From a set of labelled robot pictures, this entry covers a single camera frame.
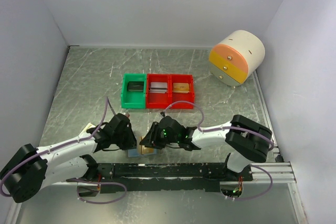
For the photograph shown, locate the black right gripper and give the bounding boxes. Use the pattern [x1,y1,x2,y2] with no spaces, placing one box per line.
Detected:
[140,122,179,150]

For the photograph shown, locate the gold VIP card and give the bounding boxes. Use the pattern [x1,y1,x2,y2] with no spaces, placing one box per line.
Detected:
[137,137,156,156]

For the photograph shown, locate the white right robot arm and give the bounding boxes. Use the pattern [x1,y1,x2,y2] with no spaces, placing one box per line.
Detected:
[140,114,274,181]

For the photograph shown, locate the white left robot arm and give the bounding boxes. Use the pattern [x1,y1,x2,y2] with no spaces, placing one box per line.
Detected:
[1,113,136,203]

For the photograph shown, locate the silver card in red bin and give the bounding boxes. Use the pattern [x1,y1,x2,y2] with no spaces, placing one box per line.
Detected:
[149,82,168,93]

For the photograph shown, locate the black card in green bin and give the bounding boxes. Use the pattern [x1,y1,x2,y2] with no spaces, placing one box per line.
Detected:
[127,81,144,92]

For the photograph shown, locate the orange card in red bin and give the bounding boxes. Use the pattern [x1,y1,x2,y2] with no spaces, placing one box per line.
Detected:
[172,82,190,93]

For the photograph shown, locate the green plastic bin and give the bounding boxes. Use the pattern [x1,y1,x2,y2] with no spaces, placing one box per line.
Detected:
[120,73,147,109]

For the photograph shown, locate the red plastic bin middle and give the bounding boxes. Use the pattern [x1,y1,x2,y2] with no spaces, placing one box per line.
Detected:
[145,73,173,109]

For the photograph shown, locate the red plastic bin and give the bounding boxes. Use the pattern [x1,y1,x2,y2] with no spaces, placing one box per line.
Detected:
[145,73,173,109]
[171,74,195,109]

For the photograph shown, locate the red plastic bin right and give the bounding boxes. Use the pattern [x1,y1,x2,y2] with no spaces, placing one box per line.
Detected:
[171,74,195,109]

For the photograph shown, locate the round beige drawer cabinet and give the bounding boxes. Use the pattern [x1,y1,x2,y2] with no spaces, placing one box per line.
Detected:
[208,30,266,87]

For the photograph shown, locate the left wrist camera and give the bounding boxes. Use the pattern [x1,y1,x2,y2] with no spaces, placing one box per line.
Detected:
[122,111,130,118]

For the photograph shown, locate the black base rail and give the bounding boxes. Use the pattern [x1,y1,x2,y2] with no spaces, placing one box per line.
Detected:
[79,158,253,194]

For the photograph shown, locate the aluminium frame rail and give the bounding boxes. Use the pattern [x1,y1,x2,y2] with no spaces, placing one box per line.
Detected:
[52,162,297,185]

